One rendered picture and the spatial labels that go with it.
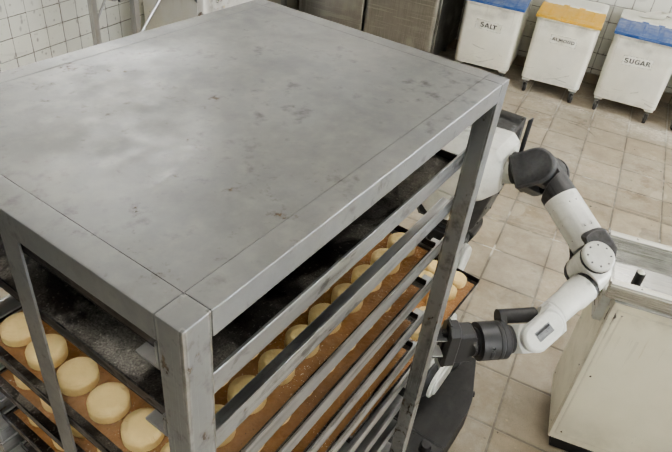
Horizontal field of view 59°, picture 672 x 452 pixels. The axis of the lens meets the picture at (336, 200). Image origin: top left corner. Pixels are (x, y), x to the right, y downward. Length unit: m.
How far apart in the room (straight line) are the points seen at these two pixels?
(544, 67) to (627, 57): 0.67
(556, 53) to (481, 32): 0.68
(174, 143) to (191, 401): 0.28
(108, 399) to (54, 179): 0.31
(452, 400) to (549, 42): 3.77
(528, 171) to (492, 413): 1.44
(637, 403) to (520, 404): 0.56
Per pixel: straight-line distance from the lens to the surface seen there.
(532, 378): 2.99
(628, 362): 2.37
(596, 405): 2.54
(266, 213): 0.55
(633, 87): 5.70
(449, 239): 1.05
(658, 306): 2.22
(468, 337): 1.36
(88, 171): 0.62
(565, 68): 5.69
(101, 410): 0.80
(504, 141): 1.67
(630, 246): 2.42
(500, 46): 5.73
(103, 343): 0.65
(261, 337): 0.62
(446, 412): 2.52
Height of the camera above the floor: 2.15
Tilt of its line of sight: 35 degrees down
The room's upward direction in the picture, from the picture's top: 7 degrees clockwise
